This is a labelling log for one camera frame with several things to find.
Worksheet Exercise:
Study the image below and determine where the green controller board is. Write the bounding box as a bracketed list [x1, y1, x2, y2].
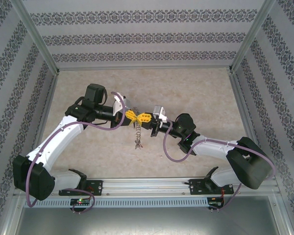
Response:
[207, 200, 224, 209]
[70, 198, 92, 207]

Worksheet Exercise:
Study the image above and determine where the grey metal sheet panel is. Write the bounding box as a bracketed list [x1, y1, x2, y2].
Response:
[14, 207, 285, 235]

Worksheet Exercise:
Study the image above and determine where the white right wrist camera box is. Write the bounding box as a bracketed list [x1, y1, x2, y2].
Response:
[152, 105, 168, 123]

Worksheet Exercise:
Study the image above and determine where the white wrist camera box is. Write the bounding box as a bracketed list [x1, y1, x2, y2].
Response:
[112, 94, 130, 116]
[152, 105, 168, 123]

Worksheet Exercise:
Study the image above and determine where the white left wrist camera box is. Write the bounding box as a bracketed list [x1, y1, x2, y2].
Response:
[112, 94, 130, 116]

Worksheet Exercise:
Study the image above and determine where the aluminium side floor rail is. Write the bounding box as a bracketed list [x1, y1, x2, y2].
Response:
[227, 70, 262, 142]
[24, 70, 62, 157]

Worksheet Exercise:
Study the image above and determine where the aluminium rear floor rail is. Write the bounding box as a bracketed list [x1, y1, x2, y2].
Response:
[57, 67, 232, 72]

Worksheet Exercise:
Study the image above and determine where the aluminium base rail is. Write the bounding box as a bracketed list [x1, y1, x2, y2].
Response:
[14, 178, 279, 197]

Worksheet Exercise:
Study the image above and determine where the slotted grey cable duct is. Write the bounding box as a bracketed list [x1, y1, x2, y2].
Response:
[23, 197, 209, 208]

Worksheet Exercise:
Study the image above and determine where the aluminium corner post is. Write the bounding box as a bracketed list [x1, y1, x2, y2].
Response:
[11, 0, 61, 75]
[228, 0, 277, 73]

